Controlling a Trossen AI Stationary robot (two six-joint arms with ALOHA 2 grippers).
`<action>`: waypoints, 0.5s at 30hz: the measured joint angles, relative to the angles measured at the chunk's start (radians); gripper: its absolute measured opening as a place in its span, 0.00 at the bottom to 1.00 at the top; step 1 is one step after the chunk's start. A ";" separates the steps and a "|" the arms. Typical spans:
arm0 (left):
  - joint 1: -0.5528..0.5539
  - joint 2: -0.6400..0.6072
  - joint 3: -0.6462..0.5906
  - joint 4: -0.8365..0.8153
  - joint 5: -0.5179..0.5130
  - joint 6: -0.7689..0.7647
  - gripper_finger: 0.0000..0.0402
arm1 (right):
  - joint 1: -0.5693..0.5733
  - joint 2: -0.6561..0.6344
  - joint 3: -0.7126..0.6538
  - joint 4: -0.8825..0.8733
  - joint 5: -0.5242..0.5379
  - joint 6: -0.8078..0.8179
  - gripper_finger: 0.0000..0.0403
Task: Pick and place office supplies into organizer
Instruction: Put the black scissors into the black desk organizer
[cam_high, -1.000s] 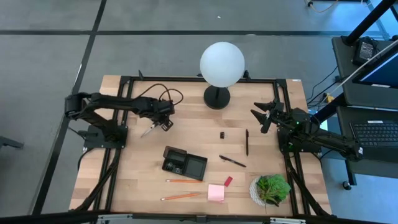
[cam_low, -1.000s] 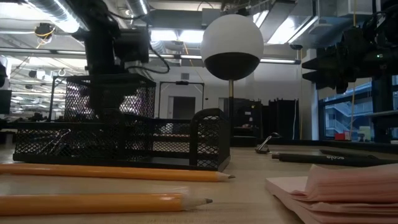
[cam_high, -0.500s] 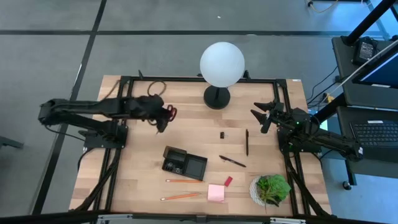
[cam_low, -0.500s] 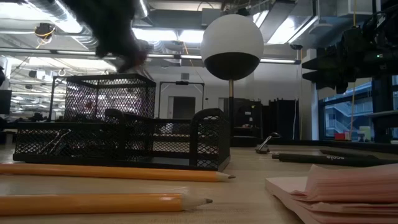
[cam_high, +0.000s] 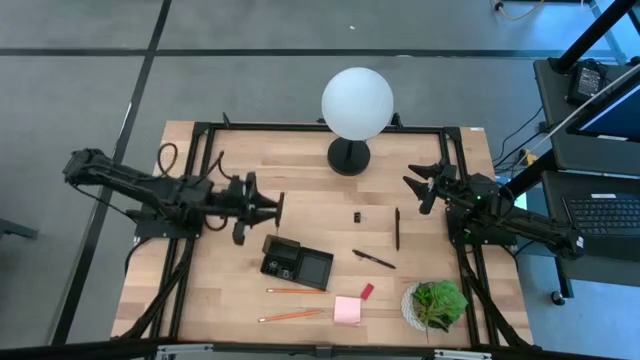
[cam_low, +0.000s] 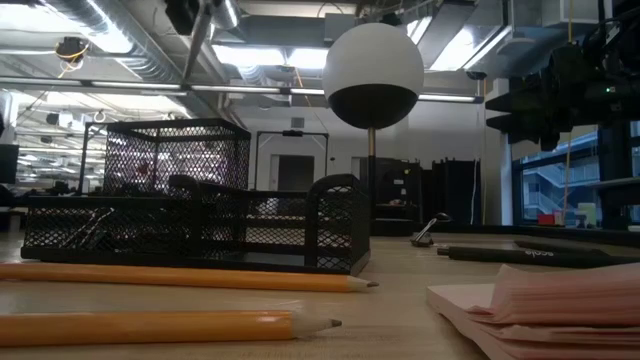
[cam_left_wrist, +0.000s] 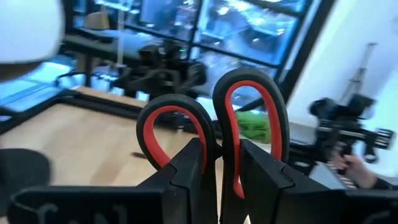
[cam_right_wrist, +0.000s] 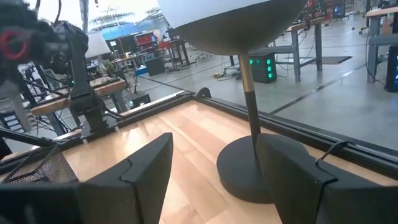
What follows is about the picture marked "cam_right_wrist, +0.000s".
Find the wooden background table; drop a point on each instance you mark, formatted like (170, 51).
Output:
(105, 88)

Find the blue bin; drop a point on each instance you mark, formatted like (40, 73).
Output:
(141, 71)

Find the grey desk with wooden top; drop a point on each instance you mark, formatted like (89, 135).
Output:
(371, 46)

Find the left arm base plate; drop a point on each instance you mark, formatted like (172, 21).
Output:
(99, 126)

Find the computer tower with green lights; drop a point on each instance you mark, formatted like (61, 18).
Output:
(262, 70)

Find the black crate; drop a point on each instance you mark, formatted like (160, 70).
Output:
(155, 66)

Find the black table with red top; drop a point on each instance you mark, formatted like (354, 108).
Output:
(183, 53)

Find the computer tower with blue lights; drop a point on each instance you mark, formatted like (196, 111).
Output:
(392, 68)

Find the monitor with red screen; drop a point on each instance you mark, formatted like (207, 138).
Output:
(146, 40)

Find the white globe table lamp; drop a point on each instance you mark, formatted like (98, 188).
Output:
(236, 31)

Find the black aluminium table frame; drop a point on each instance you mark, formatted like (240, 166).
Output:
(295, 129)

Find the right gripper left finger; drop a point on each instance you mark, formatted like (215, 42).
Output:
(136, 193)

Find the black computer with blue light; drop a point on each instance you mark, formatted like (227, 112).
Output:
(141, 99)

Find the white board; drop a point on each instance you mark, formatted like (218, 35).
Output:
(97, 46)

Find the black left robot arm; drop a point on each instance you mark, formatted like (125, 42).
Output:
(79, 77)

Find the grey workbench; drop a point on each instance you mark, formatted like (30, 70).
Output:
(296, 56)

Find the black mesh desk organizer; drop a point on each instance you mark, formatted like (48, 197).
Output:
(46, 171)

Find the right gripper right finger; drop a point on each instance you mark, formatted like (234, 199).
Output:
(298, 193)

